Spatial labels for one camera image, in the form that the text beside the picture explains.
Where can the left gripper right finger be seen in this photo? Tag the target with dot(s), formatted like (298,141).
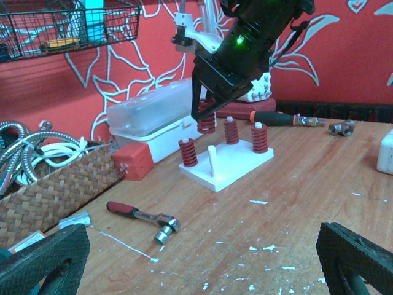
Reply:
(351,262)

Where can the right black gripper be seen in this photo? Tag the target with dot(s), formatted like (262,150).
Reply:
(222,86)

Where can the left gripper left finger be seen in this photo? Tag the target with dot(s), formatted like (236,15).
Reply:
(57,260)

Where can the orange black screwdriver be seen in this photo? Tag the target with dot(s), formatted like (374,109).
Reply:
(272,118)

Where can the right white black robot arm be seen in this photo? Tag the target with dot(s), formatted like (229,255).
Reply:
(244,54)

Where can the white lidded toolbox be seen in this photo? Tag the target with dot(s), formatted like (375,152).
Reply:
(159,118)

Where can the white bench power supply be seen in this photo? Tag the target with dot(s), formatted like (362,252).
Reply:
(261,90)

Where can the teal plastic tray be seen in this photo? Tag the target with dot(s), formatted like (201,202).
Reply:
(4,254)

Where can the woven brown basket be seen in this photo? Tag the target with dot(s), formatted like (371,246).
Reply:
(42,204)

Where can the white peg fixture board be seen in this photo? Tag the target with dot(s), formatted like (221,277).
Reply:
(221,165)

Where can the small red box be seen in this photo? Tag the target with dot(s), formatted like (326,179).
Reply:
(133,161)

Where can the small metal clamp part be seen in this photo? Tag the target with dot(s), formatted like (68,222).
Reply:
(344,128)

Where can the blue white book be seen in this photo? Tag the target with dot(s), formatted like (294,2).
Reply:
(94,20)

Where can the small metal bracket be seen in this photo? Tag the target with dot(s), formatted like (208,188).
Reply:
(79,218)

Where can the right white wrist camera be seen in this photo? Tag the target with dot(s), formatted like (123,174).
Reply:
(188,39)

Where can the white wall plug adapter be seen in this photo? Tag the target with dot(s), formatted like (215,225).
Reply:
(384,162)

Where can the black wire shelf basket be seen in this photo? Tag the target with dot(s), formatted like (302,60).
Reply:
(26,24)

